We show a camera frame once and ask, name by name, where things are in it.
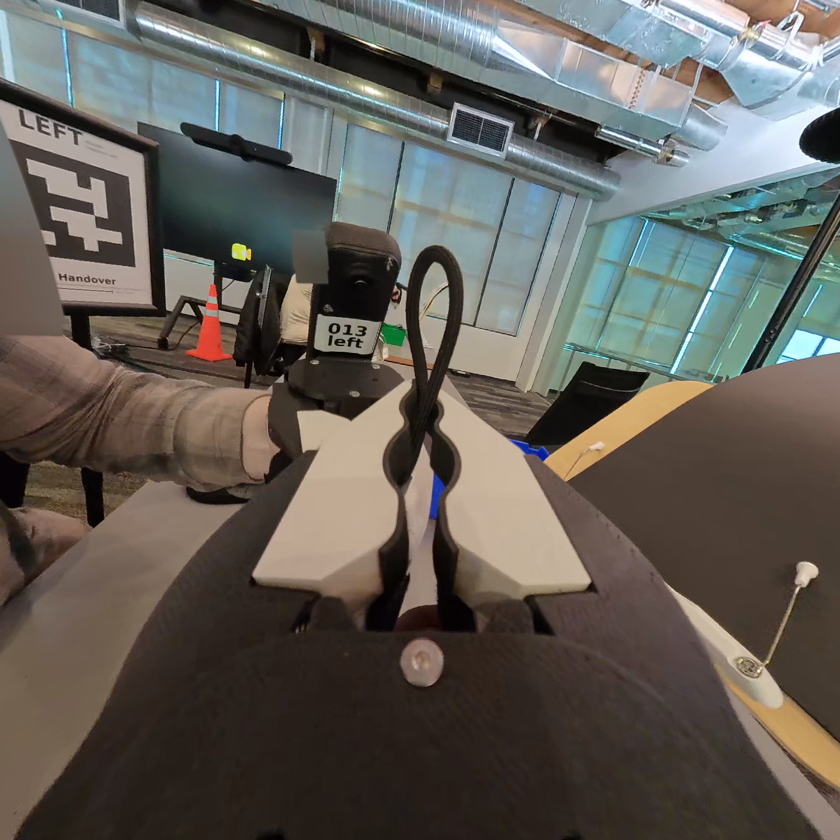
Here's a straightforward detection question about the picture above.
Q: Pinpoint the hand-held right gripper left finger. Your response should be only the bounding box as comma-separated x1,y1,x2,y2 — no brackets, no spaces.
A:
254,384,421,594

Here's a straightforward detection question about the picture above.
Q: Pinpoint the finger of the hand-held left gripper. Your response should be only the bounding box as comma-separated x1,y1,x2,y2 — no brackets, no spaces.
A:
298,410,364,456

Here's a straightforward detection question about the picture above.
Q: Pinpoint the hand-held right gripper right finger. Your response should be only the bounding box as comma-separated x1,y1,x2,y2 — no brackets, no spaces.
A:
436,388,592,598

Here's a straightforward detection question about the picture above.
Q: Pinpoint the thick black cable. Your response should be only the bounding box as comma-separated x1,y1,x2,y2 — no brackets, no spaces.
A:
401,246,466,489

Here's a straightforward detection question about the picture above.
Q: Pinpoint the person's left forearm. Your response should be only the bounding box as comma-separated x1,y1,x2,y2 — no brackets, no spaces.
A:
0,335,270,493

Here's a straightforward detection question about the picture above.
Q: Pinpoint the person's left hand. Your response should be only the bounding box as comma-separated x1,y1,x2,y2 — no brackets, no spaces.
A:
243,392,283,481

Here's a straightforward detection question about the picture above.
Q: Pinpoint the black hanging jacket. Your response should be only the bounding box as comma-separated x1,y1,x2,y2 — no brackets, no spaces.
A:
234,267,284,384

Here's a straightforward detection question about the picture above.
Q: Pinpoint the large black screen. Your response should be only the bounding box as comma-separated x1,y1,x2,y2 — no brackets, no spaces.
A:
138,122,340,283

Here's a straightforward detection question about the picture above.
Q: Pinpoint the black office chair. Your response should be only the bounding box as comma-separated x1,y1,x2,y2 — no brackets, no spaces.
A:
525,361,652,450

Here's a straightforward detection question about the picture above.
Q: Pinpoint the orange traffic cone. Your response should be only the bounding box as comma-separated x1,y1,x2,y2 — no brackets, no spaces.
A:
188,283,236,364

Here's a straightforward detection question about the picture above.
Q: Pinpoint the white vent grille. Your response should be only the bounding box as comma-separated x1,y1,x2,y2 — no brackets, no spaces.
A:
447,103,517,160

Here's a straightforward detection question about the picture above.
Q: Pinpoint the black wood-rimmed board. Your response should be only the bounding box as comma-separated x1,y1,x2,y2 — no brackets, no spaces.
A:
545,352,840,788

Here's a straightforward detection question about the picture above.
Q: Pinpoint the black pole stand with disc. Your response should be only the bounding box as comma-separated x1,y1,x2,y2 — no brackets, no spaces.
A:
746,105,840,375

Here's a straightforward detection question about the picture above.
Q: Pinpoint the white board rail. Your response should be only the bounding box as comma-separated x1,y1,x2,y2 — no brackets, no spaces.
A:
670,588,788,712

